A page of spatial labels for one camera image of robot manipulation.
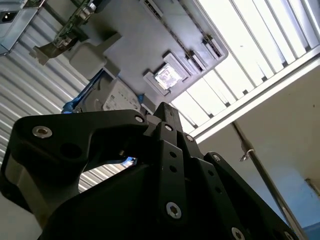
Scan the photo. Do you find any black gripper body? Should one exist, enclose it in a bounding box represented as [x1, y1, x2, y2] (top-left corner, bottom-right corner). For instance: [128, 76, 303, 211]
[41, 163, 226, 240]

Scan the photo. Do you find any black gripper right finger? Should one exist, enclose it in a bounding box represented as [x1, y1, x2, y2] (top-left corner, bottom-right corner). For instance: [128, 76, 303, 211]
[183, 133, 301, 240]

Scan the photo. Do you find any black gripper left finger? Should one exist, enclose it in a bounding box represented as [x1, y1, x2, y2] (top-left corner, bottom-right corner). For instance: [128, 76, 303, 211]
[0, 101, 190, 224]

